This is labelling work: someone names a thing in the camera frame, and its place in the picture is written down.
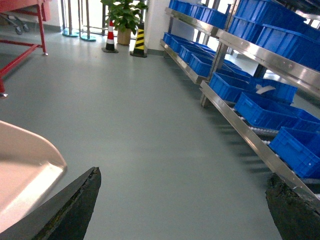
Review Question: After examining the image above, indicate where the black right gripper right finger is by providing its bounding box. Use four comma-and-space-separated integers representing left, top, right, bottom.
265, 173, 320, 240

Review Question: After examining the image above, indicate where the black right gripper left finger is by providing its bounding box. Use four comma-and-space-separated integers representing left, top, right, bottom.
0, 167, 102, 240

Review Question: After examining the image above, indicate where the beige plastic scoop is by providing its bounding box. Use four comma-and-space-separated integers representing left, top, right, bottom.
0, 121, 67, 232

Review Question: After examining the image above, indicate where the blue bin upper shelf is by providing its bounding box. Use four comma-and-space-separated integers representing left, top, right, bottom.
255, 24, 320, 71

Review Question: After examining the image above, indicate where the blue bin front lower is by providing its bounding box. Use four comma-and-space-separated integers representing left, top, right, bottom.
269, 127, 320, 179

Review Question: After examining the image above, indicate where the blue bin with white item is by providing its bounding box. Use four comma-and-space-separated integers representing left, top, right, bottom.
249, 77, 298, 105

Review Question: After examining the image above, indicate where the stainless steel flow rack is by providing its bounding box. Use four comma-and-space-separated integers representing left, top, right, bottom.
160, 0, 320, 200

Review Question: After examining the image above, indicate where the red white traffic cone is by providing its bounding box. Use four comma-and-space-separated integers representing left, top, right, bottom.
101, 20, 119, 54

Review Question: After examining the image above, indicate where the yellow black striped bollard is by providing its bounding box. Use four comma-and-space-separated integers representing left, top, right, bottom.
130, 21, 148, 58

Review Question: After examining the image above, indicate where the green potted plant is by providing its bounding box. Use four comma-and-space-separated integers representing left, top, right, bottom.
100, 0, 149, 46

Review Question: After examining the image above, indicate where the red metal table frame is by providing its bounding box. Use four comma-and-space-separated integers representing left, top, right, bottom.
0, 0, 51, 99

